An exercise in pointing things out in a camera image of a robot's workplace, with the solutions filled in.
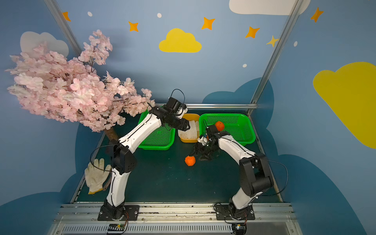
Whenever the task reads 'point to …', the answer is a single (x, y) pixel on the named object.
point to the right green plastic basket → (239, 126)
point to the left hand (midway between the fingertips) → (186, 124)
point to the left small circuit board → (116, 227)
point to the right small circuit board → (239, 228)
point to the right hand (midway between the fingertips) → (196, 155)
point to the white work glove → (95, 176)
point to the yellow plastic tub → (191, 117)
